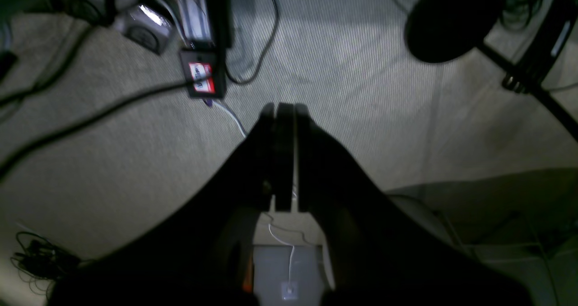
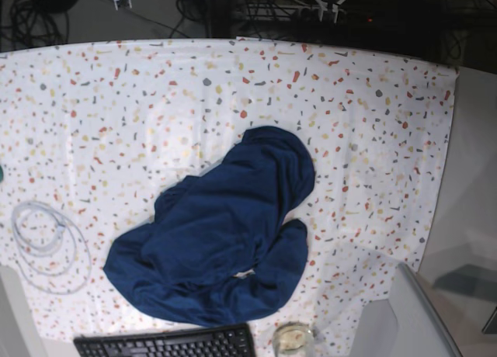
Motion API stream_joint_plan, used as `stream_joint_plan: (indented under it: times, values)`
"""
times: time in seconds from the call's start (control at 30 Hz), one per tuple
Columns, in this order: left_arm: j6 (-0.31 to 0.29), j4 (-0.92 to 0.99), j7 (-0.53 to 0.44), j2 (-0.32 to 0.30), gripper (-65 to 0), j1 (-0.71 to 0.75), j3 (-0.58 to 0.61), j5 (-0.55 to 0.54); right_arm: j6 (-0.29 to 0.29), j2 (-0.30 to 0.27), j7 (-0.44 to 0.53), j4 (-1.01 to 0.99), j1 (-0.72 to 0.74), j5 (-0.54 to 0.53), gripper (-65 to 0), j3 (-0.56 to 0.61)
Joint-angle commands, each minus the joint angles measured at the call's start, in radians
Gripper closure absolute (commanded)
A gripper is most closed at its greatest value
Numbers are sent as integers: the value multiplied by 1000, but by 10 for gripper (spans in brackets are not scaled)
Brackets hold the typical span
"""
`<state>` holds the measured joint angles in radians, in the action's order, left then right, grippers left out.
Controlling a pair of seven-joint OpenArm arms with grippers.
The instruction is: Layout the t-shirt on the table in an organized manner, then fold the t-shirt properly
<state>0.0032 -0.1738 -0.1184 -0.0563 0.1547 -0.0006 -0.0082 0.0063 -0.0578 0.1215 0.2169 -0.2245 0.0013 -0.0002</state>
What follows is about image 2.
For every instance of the clear glass jar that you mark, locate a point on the clear glass jar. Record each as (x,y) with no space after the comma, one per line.
(294,339)

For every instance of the grey monitor edge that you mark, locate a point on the grey monitor edge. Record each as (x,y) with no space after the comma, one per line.
(420,330)

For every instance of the black computer keyboard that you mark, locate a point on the black computer keyboard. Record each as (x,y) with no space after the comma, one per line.
(234,340)

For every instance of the dark blue t-shirt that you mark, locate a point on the dark blue t-shirt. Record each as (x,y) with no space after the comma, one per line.
(220,249)

